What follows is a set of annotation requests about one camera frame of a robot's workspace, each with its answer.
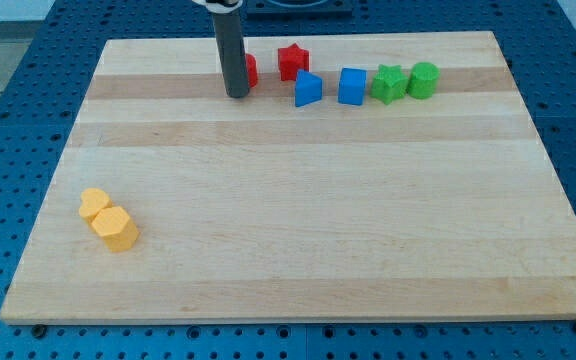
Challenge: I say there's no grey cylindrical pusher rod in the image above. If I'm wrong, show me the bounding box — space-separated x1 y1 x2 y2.
211 9 250 98

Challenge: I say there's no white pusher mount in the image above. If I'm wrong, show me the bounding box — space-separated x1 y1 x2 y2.
192 0 244 12

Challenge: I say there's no yellow hexagon block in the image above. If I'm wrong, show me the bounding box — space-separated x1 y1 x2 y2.
92 206 139 252

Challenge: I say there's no red cylinder block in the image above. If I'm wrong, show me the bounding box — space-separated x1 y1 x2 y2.
245 53 258 88

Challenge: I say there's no red star block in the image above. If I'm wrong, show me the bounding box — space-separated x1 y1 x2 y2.
277 43 310 81

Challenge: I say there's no blue triangle block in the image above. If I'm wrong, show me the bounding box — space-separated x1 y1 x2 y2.
294 69 323 107

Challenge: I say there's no blue cube block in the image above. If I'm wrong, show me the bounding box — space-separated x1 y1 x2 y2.
338 67 367 106

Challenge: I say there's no green star block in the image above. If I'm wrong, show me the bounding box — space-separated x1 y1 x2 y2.
370 64 409 105

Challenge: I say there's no green cylinder block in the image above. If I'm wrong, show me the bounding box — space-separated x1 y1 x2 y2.
407 62 441 99

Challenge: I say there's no wooden board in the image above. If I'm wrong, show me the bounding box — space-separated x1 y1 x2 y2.
0 31 576 325

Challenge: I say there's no yellow heart block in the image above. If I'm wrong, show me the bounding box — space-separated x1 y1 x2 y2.
78 188 113 225

